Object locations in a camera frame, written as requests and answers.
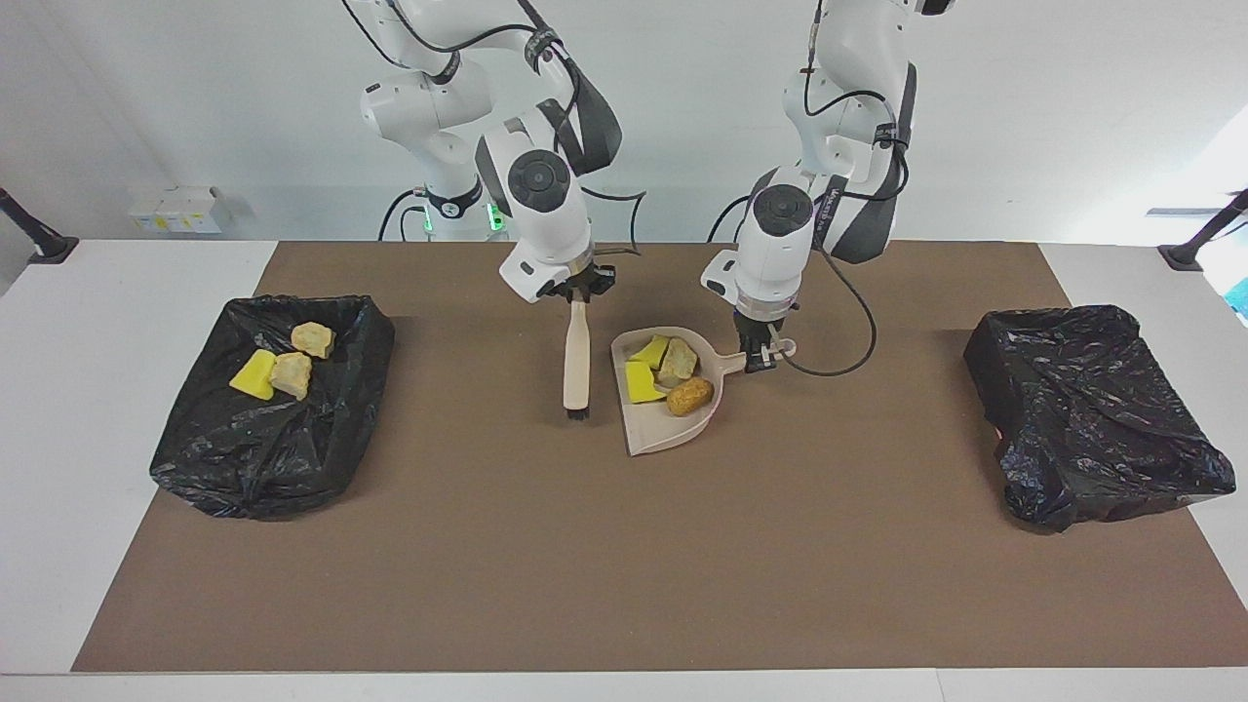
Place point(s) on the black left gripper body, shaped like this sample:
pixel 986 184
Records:
pixel 762 330

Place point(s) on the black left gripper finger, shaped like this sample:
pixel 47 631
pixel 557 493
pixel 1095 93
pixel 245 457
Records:
pixel 760 359

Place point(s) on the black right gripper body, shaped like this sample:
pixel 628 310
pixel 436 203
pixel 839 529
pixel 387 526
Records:
pixel 580 283

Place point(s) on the beige hand brush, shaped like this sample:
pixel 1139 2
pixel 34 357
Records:
pixel 577 361

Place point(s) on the orange fried croquette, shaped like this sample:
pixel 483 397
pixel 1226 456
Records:
pixel 690 396

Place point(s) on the pale yellow sponge chunk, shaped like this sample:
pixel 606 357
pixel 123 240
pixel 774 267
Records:
pixel 678 363

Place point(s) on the yellow sponge wedge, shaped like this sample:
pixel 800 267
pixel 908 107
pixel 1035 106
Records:
pixel 650 350

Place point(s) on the yellow notched sponge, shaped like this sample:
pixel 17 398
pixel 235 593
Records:
pixel 642 385

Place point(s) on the beige plastic dustpan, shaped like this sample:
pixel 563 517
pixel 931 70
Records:
pixel 663 429

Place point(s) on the toy croissant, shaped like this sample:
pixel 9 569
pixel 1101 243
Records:
pixel 291 375
pixel 312 339

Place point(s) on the green yellow scouring sponge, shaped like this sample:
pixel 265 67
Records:
pixel 253 377

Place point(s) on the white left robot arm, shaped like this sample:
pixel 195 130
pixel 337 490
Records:
pixel 780 214

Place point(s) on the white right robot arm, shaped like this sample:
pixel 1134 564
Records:
pixel 536 180

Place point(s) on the black trash bag bin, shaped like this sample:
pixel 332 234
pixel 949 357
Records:
pixel 273 448
pixel 1092 419

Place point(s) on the brown table mat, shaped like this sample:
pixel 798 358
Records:
pixel 682 604

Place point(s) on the white cardboard boxes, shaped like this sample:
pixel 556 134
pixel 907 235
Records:
pixel 175 210

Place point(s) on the teal object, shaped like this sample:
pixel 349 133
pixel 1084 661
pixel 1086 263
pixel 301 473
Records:
pixel 1241 297

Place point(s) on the black camera stand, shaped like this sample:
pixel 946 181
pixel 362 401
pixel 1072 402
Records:
pixel 44 244
pixel 1194 249

